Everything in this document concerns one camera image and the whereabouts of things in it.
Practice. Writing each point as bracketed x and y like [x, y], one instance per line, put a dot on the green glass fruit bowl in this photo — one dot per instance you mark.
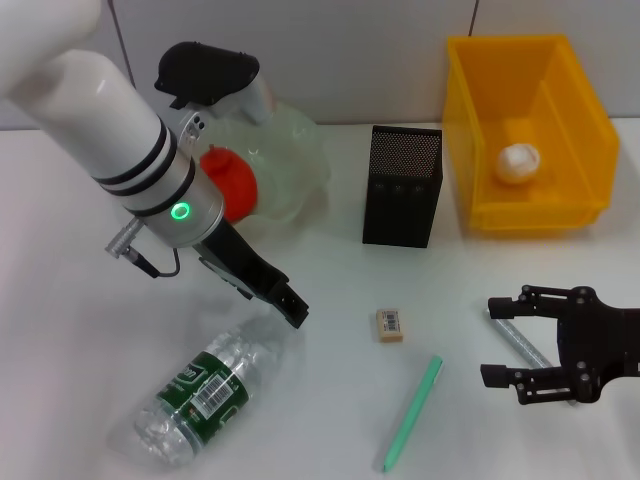
[295, 155]

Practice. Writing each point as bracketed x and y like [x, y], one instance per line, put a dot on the yellow plastic bin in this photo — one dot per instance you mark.
[530, 90]

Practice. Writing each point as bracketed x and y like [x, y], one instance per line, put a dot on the black mesh pen holder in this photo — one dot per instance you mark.
[400, 200]

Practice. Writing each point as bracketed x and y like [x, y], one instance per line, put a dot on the mint green pen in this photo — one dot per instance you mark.
[407, 425]

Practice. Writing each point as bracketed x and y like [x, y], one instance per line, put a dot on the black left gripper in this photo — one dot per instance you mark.
[240, 260]

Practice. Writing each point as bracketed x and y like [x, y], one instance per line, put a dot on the beige eraser with barcode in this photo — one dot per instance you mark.
[390, 326]

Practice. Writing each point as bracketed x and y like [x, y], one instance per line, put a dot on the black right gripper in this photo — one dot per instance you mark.
[605, 340]

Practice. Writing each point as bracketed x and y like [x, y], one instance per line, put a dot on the grey marker pen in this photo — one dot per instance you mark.
[522, 342]

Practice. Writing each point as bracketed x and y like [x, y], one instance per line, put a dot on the red orange toy fruit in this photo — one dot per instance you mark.
[235, 185]

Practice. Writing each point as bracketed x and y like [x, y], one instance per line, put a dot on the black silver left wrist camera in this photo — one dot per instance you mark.
[210, 75]

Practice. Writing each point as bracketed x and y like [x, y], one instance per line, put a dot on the white paper ball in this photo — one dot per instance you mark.
[518, 164]

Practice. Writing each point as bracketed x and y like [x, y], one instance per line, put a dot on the clear green label water bottle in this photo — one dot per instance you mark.
[215, 385]

